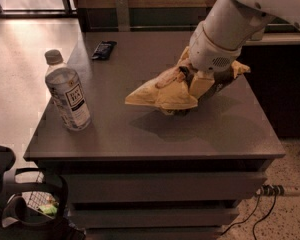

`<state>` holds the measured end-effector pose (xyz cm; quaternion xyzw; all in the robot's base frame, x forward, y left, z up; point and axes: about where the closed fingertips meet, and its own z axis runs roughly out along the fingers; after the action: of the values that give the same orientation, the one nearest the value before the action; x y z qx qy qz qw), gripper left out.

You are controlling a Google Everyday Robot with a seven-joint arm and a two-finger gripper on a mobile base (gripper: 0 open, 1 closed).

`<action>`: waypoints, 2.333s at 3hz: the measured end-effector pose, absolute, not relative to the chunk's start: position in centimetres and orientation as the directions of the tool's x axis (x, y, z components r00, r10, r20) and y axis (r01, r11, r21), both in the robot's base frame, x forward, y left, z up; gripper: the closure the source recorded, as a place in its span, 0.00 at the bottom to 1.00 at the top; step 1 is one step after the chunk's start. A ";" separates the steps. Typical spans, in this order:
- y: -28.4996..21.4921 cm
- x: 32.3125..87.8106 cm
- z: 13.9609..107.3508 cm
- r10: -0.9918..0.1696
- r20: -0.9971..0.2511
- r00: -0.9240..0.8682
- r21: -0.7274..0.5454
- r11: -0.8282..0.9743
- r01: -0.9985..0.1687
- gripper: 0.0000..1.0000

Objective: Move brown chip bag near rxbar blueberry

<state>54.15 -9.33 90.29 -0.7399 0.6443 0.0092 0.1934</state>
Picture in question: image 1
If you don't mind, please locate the metal shelf bracket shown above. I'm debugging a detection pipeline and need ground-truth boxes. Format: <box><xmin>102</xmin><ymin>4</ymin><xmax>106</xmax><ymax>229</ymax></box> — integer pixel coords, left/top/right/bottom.
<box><xmin>115</xmin><ymin>0</ymin><xmax>130</xmax><ymax>32</ymax></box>
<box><xmin>250</xmin><ymin>28</ymin><xmax>265</xmax><ymax>41</ymax></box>

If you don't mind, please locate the left metal shelf bracket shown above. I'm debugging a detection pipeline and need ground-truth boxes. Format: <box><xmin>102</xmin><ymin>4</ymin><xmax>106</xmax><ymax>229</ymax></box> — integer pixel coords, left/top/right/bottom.
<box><xmin>115</xmin><ymin>0</ymin><xmax>130</xmax><ymax>32</ymax></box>

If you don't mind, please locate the clear tea water bottle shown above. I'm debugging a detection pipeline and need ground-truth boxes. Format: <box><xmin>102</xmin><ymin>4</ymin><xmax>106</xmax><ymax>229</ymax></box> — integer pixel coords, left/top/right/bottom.
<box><xmin>45</xmin><ymin>49</ymin><xmax>91</xmax><ymax>131</ymax></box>

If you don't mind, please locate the grey wall shelf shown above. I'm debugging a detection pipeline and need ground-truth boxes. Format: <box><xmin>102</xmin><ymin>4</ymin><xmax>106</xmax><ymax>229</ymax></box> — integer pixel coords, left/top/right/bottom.
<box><xmin>245</xmin><ymin>33</ymin><xmax>300</xmax><ymax>46</ymax></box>

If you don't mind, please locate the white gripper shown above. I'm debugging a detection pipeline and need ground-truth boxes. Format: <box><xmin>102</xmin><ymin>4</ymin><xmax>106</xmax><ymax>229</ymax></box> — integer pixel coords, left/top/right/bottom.
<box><xmin>188</xmin><ymin>21</ymin><xmax>243</xmax><ymax>100</ymax></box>

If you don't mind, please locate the wire mesh basket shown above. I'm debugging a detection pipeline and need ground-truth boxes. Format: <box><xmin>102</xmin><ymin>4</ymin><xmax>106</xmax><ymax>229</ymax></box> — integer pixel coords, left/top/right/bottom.
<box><xmin>25</xmin><ymin>170</ymin><xmax>60</xmax><ymax>218</ymax></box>

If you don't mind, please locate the right metal shelf bracket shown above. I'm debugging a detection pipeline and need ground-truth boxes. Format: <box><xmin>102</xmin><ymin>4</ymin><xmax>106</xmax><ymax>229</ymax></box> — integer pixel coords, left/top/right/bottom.
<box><xmin>250</xmin><ymin>28</ymin><xmax>265</xmax><ymax>41</ymax></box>

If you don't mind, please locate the dark blue rxbar wrapper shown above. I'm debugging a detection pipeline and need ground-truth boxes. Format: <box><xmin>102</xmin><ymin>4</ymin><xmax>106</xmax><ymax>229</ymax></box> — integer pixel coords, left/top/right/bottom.
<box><xmin>91</xmin><ymin>41</ymin><xmax>117</xmax><ymax>60</ymax></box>

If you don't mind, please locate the brown sea salt chip bag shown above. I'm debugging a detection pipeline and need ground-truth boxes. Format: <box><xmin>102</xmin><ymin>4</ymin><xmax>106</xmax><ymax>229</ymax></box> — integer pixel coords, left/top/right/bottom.
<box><xmin>125</xmin><ymin>47</ymin><xmax>250</xmax><ymax>115</ymax></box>

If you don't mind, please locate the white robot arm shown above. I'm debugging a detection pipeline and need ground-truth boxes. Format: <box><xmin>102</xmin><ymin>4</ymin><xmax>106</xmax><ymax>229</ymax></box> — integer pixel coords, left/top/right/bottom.
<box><xmin>189</xmin><ymin>0</ymin><xmax>300</xmax><ymax>98</ymax></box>

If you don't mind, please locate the grey drawer cabinet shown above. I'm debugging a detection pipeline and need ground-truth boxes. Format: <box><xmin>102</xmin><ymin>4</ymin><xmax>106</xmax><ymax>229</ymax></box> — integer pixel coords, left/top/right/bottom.
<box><xmin>25</xmin><ymin>32</ymin><xmax>284</xmax><ymax>240</ymax></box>

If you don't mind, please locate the white power strip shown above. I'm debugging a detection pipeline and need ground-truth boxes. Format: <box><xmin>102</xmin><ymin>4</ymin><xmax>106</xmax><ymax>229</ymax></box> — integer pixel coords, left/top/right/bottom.
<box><xmin>256</xmin><ymin>185</ymin><xmax>300</xmax><ymax>197</ymax></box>

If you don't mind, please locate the black power cable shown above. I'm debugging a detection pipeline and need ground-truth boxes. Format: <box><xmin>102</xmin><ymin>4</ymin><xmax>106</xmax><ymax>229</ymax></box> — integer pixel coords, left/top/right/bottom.
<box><xmin>220</xmin><ymin>194</ymin><xmax>262</xmax><ymax>236</ymax></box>
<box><xmin>252</xmin><ymin>195</ymin><xmax>278</xmax><ymax>240</ymax></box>

